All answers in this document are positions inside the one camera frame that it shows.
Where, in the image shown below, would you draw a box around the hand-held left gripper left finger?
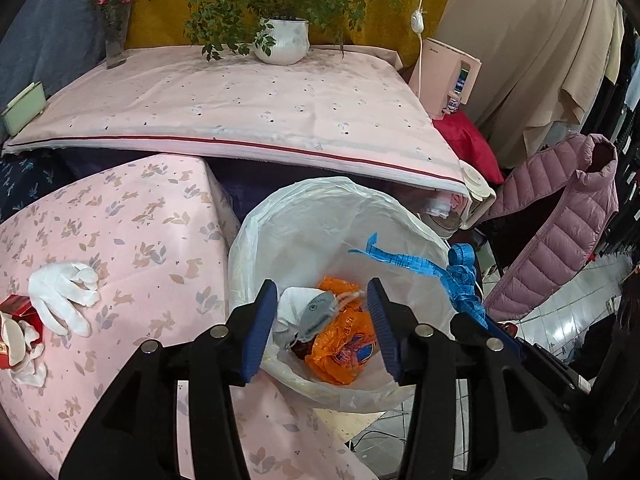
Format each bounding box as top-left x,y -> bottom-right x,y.
59,280 -> 279,480

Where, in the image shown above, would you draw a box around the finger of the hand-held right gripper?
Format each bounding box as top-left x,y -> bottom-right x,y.
482,317 -> 527,359
450,311 -> 487,337

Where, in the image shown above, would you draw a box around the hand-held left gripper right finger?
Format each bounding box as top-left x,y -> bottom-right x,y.
366,277 -> 588,480

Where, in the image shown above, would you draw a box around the white tissue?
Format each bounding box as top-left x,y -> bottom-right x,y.
10,322 -> 48,387
272,287 -> 313,348

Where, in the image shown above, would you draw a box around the orange printed snack packet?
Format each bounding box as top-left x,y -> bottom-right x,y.
305,305 -> 378,386

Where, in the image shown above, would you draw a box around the blue ribbon tape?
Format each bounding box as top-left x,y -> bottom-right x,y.
349,232 -> 488,331

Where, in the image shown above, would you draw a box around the grey face mask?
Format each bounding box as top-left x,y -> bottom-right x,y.
285,291 -> 341,346

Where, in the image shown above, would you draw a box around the orange plastic bag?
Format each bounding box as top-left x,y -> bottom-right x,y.
320,276 -> 363,306

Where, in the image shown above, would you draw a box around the trash bin with white liner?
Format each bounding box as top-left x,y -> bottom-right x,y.
227,177 -> 481,413

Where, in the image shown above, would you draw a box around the wooden board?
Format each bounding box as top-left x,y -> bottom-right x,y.
312,407 -> 386,443

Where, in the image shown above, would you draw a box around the pink rabbit-print tablecloth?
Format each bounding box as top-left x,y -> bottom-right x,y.
0,154 -> 381,480

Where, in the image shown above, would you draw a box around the pink down jacket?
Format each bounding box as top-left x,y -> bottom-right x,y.
472,133 -> 621,322

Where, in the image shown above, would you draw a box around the red cloth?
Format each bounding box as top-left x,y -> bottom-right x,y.
432,110 -> 506,186

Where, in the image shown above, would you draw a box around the white glove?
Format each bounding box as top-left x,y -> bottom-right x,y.
27,260 -> 101,337

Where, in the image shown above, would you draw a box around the pink cloth-covered shelf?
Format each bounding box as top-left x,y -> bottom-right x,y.
2,44 -> 473,196

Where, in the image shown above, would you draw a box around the pink countertop appliance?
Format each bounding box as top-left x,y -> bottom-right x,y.
409,36 -> 483,120

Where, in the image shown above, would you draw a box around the navy patterned cloth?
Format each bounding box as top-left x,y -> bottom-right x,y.
0,152 -> 76,221

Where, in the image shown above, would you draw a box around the beige curtain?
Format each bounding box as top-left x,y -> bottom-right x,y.
435,0 -> 626,171

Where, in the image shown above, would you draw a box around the green plant in white pot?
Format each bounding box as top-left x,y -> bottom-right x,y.
145,0 -> 401,66

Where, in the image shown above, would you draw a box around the mustard yellow backdrop cloth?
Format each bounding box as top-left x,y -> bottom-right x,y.
122,0 -> 463,61

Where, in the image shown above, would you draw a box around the green tissue box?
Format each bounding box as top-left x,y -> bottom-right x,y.
0,81 -> 47,136

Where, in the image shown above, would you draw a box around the glass vase with pink flowers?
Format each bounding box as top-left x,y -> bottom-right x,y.
89,0 -> 143,68

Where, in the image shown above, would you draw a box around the blue backdrop cloth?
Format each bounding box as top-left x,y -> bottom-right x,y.
0,0 -> 138,111

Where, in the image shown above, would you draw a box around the grey floor cables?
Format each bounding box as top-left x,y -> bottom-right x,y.
350,425 -> 416,461

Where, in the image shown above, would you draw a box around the white cable with switch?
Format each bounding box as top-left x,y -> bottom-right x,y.
410,0 -> 430,41

